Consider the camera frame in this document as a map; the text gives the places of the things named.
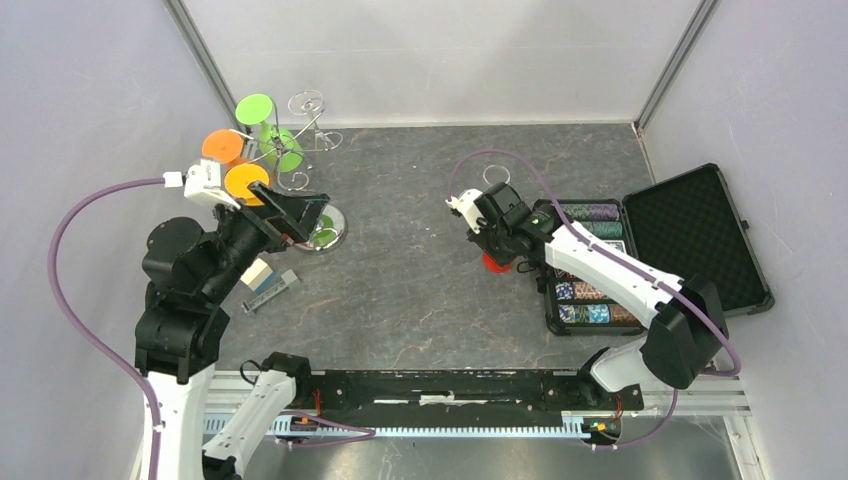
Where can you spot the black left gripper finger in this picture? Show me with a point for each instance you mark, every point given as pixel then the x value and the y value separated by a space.
pixel 307 216
pixel 269 195

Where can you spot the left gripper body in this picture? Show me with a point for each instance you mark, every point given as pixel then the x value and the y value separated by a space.
pixel 271 226

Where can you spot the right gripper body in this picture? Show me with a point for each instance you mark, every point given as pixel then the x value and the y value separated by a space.
pixel 492 240

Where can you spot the red wine glass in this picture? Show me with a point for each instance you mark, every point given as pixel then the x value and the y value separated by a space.
pixel 493 266

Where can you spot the clear wine glass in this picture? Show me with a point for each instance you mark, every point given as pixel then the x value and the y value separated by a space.
pixel 494 174
pixel 311 105

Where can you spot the yellow wine glass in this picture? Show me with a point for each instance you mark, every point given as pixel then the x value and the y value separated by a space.
pixel 238 179

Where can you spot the orange wine glass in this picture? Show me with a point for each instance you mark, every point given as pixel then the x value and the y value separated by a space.
pixel 225 146

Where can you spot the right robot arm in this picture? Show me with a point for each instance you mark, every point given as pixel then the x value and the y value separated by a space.
pixel 684 319

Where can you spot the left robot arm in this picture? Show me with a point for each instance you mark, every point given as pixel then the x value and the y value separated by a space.
pixel 191 272

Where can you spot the chrome wine glass rack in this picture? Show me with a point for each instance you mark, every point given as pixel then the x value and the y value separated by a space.
pixel 332 228

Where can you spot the green wine glass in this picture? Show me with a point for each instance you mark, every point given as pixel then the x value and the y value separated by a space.
pixel 262 119

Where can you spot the clear wine glass on rack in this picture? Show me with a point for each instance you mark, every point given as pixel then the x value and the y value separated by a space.
pixel 311 105

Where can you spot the grey toy girder piece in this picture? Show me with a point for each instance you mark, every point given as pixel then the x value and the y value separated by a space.
pixel 284 282

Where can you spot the beige and blue toy brick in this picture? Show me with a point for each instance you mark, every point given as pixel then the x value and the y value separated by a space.
pixel 258 276

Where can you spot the black poker chip case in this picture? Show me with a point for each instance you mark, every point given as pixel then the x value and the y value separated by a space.
pixel 686 225

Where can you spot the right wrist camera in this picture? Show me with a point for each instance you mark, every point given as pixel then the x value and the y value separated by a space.
pixel 465 206

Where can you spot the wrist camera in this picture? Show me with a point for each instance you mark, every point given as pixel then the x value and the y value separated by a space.
pixel 465 206
pixel 204 186

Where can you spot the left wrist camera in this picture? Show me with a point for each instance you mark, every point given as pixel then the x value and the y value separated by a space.
pixel 204 186

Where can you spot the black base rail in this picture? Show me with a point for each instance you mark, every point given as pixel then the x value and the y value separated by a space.
pixel 434 399

